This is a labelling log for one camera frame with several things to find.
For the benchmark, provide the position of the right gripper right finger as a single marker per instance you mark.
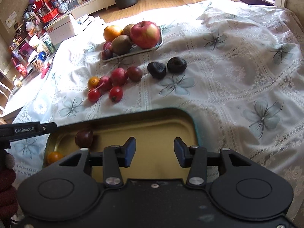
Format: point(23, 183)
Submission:
point(194, 158)

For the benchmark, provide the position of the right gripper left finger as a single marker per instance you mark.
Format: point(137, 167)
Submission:
point(115, 157)

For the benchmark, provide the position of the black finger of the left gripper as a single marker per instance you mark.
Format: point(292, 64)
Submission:
point(15, 132)

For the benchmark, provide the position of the dark red plum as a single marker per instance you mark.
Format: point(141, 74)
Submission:
point(134, 74)
point(84, 138)

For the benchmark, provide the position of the small orange tangerine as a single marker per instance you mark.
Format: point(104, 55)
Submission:
point(53, 157)

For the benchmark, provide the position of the small orange kumquat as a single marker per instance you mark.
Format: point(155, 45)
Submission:
point(93, 82)

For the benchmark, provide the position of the red crabapple fruit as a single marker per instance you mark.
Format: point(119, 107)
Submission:
point(119, 77)

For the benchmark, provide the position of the black wrinkled fruit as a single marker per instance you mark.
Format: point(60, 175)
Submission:
point(176, 65)
point(157, 70)

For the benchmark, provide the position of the golden metal tray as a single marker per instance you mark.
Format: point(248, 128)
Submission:
point(154, 132)

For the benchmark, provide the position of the right cherry tomato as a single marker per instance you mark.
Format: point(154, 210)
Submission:
point(116, 94)

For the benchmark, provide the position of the cherry tomato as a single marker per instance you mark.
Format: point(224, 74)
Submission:
point(116, 94)
point(93, 95)

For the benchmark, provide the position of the left cherry tomato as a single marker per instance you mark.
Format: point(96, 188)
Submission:
point(93, 95)

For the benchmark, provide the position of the pink round dish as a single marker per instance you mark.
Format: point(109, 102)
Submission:
point(45, 70)

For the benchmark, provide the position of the red radish with root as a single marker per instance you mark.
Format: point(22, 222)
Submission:
point(105, 84)

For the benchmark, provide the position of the dark red plum on cloth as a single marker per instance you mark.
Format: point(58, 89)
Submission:
point(134, 74)

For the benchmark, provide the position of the white floral lace tablecloth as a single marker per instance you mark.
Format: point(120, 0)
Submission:
point(243, 84)

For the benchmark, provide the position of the dark plum on plate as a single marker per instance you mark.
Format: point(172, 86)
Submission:
point(106, 54)

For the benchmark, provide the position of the red plum on plate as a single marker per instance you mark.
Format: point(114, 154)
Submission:
point(107, 45)

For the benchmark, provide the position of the front brown kiwi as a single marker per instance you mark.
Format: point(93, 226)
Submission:
point(121, 45)

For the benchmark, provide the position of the white desk calendar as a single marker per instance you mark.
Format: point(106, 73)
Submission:
point(63, 28)

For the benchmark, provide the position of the large orange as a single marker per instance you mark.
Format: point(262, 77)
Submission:
point(111, 32)

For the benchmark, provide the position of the large red apple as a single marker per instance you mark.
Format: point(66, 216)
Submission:
point(145, 34)

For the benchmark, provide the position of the blue white porcelain vase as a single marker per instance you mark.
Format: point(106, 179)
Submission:
point(63, 7)

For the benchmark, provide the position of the white tv console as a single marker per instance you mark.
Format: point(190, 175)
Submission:
point(90, 7)

